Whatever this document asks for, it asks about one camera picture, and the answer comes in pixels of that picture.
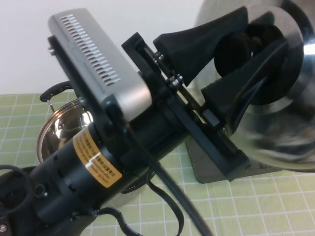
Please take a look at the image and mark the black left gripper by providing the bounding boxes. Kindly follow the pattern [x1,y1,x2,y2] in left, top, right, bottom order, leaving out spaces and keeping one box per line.
[110,32,289,182]

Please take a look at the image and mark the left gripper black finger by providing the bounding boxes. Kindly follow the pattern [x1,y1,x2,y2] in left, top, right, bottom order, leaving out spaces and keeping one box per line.
[153,6,250,87]

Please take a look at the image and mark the stainless steel pot lid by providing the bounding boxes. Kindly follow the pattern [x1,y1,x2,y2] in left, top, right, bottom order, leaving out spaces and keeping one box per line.
[190,0,315,173]

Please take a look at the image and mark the dark grey lid rack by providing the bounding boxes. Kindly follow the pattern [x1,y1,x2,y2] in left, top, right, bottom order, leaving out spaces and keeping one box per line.
[184,139,274,184]

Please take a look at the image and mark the green checkered tablecloth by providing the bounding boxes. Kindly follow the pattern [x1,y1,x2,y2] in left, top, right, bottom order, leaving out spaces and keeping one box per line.
[0,83,315,236]

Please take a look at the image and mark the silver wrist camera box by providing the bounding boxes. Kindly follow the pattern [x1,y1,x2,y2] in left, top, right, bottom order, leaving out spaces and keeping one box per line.
[46,8,155,122]

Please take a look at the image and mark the thick black cable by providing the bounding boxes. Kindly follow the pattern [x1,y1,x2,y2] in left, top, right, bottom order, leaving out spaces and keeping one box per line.
[134,132,210,236]

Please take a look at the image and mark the thin black cable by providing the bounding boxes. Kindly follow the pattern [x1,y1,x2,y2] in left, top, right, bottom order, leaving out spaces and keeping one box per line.
[94,176,186,236]

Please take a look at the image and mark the stainless steel pot black handles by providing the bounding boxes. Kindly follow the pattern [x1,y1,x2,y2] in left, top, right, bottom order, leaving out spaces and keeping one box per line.
[36,82,158,214]

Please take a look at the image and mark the black cable loop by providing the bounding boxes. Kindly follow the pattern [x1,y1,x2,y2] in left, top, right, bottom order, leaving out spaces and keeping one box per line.
[0,164,34,216]

